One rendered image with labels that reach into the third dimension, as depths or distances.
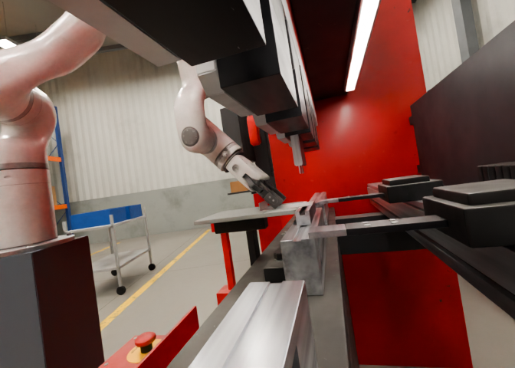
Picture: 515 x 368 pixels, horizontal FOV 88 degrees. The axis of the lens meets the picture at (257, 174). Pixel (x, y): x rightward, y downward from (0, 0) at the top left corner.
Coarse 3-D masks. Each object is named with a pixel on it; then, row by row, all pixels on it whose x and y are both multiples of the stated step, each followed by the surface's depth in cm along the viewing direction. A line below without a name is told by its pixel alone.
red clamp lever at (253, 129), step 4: (248, 116) 57; (252, 116) 56; (248, 120) 56; (252, 120) 56; (248, 124) 56; (252, 124) 56; (248, 128) 56; (252, 128) 56; (256, 128) 56; (248, 132) 56; (252, 132) 56; (256, 132) 56; (252, 136) 56; (256, 136) 56; (260, 136) 56; (252, 140) 56; (256, 140) 56; (260, 140) 56; (252, 144) 56; (256, 144) 56
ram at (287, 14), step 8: (288, 0) 58; (288, 8) 53; (288, 16) 49; (288, 24) 47; (296, 32) 69; (296, 40) 63; (296, 48) 58; (304, 64) 94; (304, 72) 83; (312, 96) 132; (312, 104) 110
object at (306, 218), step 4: (300, 208) 63; (304, 208) 68; (308, 208) 60; (312, 208) 65; (296, 212) 57; (300, 212) 60; (304, 212) 60; (308, 212) 57; (312, 212) 63; (296, 216) 57; (300, 216) 57; (304, 216) 57; (308, 216) 57; (312, 216) 62; (300, 220) 57; (304, 220) 57; (308, 220) 57; (312, 220) 61; (300, 224) 57; (304, 224) 57; (308, 224) 57
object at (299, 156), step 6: (294, 138) 65; (300, 138) 70; (294, 144) 65; (300, 144) 67; (294, 150) 65; (300, 150) 65; (294, 156) 65; (300, 156) 64; (294, 162) 65; (300, 162) 64; (300, 168) 67
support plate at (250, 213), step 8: (248, 208) 82; (256, 208) 78; (296, 208) 64; (208, 216) 75; (216, 216) 72; (224, 216) 69; (232, 216) 66; (240, 216) 64; (248, 216) 64; (256, 216) 63; (264, 216) 63; (272, 216) 62; (200, 224) 67
